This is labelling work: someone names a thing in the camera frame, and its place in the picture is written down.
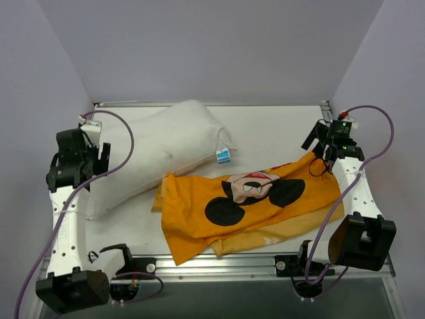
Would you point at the aluminium right side rail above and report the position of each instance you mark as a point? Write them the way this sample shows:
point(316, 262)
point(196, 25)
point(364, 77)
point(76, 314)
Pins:
point(326, 111)

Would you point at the white pillow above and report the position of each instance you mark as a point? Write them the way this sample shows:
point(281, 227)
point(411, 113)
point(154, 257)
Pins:
point(174, 140)

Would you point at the orange Mickey Mouse pillowcase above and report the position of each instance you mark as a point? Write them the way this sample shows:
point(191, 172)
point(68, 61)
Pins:
point(234, 213)

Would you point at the aluminium front rail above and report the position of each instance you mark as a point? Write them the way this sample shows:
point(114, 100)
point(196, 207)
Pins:
point(231, 268)

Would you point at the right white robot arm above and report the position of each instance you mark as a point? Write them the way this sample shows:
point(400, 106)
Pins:
point(363, 238)

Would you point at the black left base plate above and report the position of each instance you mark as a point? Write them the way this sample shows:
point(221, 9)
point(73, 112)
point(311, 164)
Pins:
point(147, 265)

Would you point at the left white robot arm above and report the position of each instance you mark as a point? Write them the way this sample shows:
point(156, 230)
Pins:
point(72, 282)

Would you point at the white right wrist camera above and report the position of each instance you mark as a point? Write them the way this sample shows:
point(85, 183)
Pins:
point(346, 117)

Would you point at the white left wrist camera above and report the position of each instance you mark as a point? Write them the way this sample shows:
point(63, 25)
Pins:
point(91, 128)

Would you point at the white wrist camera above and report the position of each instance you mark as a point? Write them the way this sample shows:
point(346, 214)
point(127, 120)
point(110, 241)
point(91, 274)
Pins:
point(346, 117)
point(91, 128)

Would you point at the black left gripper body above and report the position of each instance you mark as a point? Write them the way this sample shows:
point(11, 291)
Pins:
point(100, 159)

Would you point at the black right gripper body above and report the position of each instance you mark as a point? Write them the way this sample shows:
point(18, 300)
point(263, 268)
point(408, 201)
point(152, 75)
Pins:
point(317, 133)

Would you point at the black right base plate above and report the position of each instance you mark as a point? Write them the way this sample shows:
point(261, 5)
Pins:
point(286, 265)

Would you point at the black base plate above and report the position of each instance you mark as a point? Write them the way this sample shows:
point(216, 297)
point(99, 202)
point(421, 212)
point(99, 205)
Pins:
point(286, 265)
point(147, 265)

